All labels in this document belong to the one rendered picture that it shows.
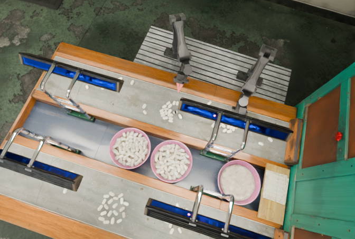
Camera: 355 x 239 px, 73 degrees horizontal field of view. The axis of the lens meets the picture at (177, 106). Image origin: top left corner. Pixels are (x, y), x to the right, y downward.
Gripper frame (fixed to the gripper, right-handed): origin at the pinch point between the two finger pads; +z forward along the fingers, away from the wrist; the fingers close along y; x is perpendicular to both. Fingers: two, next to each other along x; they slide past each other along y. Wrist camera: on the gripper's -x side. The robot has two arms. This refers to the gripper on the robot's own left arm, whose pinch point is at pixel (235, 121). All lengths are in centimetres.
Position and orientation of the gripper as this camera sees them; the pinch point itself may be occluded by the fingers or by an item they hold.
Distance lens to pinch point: 167.8
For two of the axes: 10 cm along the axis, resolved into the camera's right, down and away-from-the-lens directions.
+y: 9.6, 2.7, -0.8
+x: 1.7, -3.2, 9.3
